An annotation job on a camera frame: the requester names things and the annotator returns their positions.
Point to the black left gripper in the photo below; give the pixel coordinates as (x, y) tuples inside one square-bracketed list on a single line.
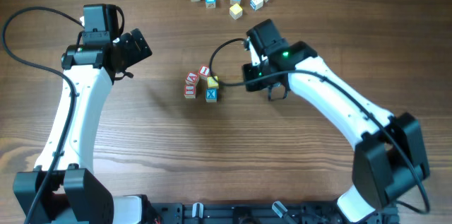
[(138, 49)]

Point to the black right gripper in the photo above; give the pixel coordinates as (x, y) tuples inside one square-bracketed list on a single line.
[(247, 72)]

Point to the yellow S wooden block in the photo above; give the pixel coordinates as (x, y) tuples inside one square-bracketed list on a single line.
[(213, 82)]

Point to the blue-sided picture wooden block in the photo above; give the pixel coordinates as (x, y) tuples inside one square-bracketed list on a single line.
[(212, 95)]

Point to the red I wooden block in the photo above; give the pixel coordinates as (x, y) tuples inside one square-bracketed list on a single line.
[(204, 72), (190, 91)]

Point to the red A wooden block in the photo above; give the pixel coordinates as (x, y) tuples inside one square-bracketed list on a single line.
[(192, 78)]

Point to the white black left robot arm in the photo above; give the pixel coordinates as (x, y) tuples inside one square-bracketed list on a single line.
[(62, 187)]

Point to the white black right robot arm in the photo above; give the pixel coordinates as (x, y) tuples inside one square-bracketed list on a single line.
[(389, 152)]

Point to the yellow-sided wooden block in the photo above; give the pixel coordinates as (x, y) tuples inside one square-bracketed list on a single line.
[(236, 11)]

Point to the plain picture wooden block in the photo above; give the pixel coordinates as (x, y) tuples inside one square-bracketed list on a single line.
[(256, 4)]

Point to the blue wooden block left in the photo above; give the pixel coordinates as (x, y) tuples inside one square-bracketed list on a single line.
[(210, 3)]

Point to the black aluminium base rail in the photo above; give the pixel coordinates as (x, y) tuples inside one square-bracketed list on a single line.
[(315, 212)]

